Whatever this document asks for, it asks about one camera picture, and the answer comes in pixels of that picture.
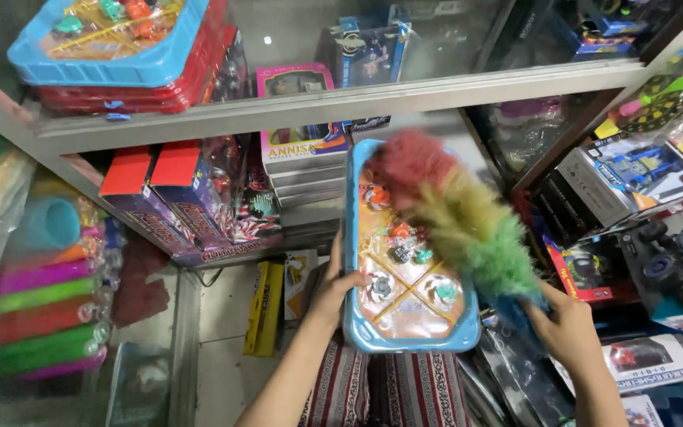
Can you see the dartboard toy pack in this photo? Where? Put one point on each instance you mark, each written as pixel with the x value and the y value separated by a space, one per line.
pixel 661 101

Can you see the purple robot figure box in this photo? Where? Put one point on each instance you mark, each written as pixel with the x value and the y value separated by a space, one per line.
pixel 255 201

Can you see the pink doll box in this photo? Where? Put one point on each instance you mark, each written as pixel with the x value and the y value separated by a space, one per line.
pixel 303 145

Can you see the white toy car box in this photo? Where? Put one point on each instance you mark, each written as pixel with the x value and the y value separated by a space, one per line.
pixel 650 359

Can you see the monster truck toy box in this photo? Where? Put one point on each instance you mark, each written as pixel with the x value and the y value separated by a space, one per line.
pixel 679 267

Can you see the blue action figure box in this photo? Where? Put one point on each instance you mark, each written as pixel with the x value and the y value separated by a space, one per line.
pixel 371 53

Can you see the person's striped patterned clothing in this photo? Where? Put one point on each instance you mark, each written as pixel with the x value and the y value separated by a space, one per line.
pixel 401 391

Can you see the blue spinning top toy tray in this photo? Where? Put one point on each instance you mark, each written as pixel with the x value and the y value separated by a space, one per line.
pixel 408 296

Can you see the blue toy tray with tops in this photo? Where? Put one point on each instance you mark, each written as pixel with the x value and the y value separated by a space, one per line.
pixel 110 53

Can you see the person's left hand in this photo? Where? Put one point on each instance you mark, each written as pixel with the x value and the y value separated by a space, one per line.
pixel 331 296

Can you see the stack of red toy trays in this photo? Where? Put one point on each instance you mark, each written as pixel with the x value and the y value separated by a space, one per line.
pixel 199 77

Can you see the stack of grey flat boxes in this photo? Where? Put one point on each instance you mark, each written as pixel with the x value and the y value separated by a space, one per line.
pixel 309 184

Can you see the dark red cloth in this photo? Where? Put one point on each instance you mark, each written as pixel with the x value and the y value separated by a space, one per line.
pixel 140 284

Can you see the rainbow feather duster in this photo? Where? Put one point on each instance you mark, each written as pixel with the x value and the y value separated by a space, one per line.
pixel 466 225

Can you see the person's right hand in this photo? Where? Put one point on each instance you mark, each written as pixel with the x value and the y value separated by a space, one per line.
pixel 567 332

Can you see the red and purple toy box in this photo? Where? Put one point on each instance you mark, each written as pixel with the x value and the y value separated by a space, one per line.
pixel 190 190
pixel 134 201

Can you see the blue robot toy box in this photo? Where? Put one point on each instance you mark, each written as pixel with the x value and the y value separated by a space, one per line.
pixel 632 175

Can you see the row of colourful bubble wands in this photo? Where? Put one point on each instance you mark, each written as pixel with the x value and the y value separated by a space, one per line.
pixel 39 314

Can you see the teal plastic cup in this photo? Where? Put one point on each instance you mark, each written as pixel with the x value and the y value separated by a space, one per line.
pixel 51 222

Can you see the white and yellow box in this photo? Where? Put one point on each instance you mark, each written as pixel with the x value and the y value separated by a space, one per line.
pixel 299 282

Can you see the glass display shelf unit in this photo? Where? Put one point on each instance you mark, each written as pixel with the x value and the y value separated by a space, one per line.
pixel 341 98

